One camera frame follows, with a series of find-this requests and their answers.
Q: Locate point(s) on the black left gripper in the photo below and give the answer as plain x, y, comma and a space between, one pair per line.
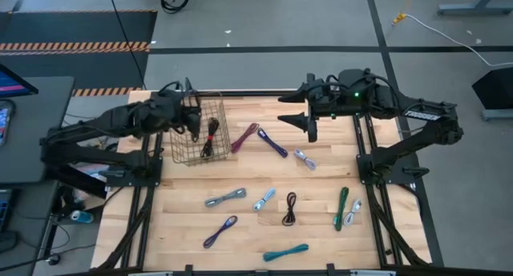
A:
191, 115

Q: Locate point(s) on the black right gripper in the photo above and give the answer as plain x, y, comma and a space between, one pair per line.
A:
332, 101

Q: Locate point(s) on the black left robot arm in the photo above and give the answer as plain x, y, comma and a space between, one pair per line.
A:
100, 123

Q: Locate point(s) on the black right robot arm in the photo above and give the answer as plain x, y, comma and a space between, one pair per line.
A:
421, 141

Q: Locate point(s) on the yellow plug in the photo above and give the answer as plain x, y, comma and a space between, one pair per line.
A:
398, 18

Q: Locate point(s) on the black mat hazard stripes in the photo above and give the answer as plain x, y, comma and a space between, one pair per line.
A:
80, 27

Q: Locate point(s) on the blue can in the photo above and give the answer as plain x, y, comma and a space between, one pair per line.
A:
82, 216

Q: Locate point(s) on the black desk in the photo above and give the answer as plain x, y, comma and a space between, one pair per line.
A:
40, 127

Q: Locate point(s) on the silver aluminium strut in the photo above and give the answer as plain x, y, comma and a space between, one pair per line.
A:
372, 273
150, 273

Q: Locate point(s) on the black computer monitor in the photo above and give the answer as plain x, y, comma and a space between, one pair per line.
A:
12, 85

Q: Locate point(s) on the phone with lit screen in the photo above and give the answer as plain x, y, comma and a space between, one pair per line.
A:
3, 125

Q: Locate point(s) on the black box on grey foot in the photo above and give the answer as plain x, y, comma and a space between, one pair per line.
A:
497, 89

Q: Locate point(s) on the grey desk foot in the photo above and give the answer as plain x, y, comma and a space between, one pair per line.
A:
473, 8

